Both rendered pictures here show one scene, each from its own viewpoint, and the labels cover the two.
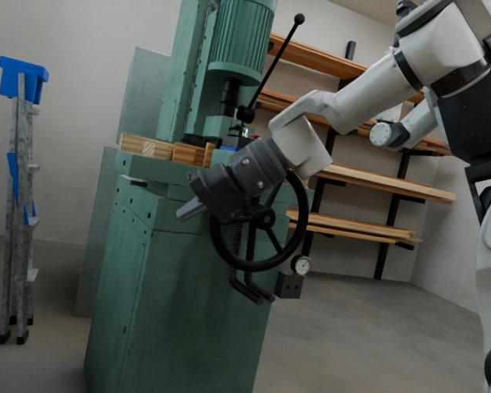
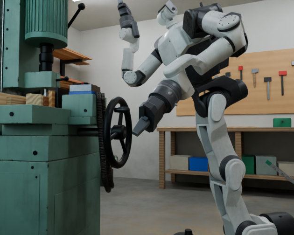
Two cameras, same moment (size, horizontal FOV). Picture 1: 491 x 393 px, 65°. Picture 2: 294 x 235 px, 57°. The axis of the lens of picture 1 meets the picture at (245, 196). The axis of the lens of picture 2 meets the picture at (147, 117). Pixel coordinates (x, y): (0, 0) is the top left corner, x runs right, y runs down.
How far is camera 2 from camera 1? 69 cm
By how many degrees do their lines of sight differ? 47
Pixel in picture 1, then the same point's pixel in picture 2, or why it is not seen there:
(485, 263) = (213, 127)
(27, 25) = not seen: outside the picture
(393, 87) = (228, 53)
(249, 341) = (95, 222)
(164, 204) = (52, 140)
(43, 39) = not seen: outside the picture
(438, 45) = (241, 37)
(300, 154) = (186, 86)
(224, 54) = (47, 26)
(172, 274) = (60, 192)
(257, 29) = (65, 10)
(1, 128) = not seen: outside the picture
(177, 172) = (55, 114)
